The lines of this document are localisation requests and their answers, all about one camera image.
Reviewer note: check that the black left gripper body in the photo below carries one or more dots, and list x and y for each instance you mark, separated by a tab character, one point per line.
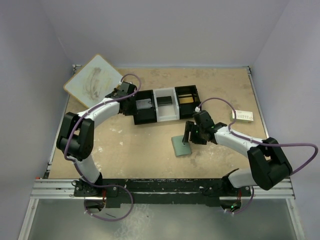
132	108

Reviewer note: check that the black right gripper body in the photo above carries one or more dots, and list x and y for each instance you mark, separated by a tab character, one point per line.
196	136

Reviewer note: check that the green leather card holder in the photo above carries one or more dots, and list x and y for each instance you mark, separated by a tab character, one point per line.
180	148

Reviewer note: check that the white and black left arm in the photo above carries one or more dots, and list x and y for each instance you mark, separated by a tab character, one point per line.
76	135

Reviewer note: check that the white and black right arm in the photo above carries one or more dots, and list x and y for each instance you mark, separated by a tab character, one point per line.
268	164

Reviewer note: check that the silver VIP card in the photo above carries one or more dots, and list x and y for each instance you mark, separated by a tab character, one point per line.
144	104

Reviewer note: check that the gold card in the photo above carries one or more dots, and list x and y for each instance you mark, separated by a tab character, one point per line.
188	99

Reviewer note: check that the black card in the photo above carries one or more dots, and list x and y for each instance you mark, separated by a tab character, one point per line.
164	100

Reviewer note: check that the white card box red logo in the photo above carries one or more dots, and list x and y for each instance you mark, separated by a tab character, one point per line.
240	116

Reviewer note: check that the black bin right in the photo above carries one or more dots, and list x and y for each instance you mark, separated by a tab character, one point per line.
186	111

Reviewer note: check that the black bin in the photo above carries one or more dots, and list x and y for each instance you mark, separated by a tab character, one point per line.
146	109
186	111

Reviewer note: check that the white middle bin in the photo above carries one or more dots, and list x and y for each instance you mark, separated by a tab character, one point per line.
169	112

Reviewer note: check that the black bin left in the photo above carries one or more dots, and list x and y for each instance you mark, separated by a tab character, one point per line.
146	109

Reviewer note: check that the yellow rimmed whiteboard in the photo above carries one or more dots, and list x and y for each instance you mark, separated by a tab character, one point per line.
93	81

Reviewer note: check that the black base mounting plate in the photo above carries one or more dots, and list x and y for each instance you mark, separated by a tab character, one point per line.
192	191

